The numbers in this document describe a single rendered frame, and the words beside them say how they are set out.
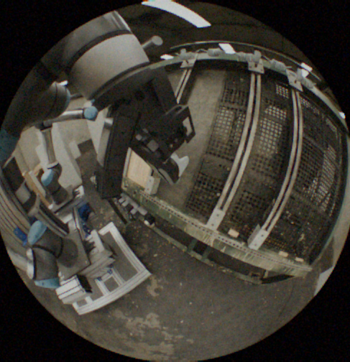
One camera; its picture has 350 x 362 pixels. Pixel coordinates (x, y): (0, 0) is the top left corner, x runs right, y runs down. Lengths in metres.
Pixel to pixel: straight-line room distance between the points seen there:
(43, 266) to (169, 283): 1.28
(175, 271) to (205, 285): 0.41
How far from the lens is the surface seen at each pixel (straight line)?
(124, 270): 1.37
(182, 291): 1.49
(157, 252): 1.51
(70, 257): 0.60
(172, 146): 0.15
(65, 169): 3.09
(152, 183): 0.72
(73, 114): 0.74
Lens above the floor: 1.47
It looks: 41 degrees down
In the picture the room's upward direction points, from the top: straight up
